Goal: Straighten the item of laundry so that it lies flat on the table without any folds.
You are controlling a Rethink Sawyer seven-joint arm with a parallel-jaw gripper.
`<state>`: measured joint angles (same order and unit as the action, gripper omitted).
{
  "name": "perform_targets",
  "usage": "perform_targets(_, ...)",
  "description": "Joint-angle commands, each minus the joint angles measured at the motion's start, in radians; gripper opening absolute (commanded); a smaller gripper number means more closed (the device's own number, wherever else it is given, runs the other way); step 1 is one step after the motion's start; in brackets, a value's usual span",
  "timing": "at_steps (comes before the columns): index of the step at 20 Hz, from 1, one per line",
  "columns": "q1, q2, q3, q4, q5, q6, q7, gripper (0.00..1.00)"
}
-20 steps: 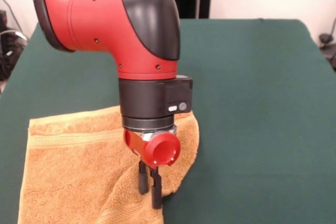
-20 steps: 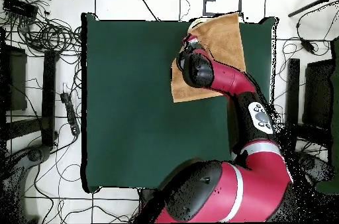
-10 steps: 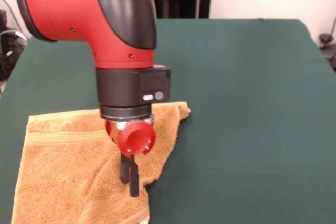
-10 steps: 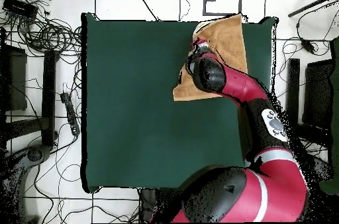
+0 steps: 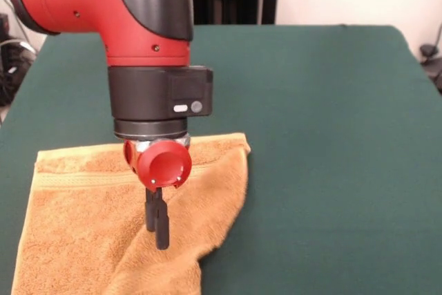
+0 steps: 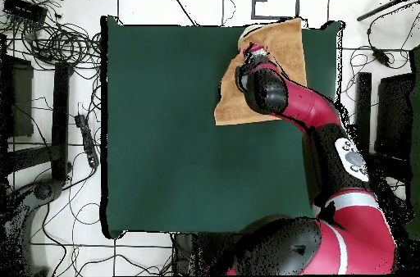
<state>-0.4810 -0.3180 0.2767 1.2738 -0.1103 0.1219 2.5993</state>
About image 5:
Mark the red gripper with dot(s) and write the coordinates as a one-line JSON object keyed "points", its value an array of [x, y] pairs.
{"points": [[162, 165]]}

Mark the orange terry towel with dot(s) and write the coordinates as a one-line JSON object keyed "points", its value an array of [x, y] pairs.
{"points": [[86, 212]]}

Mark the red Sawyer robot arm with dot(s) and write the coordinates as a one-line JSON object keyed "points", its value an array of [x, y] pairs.
{"points": [[138, 67]]}

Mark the dark green table cloth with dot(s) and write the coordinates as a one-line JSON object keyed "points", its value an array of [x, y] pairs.
{"points": [[345, 136]]}

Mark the black device with red light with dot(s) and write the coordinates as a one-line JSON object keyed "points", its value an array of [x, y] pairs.
{"points": [[3, 25]]}

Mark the small black adapter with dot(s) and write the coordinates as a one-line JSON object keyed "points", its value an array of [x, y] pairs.
{"points": [[427, 51]]}

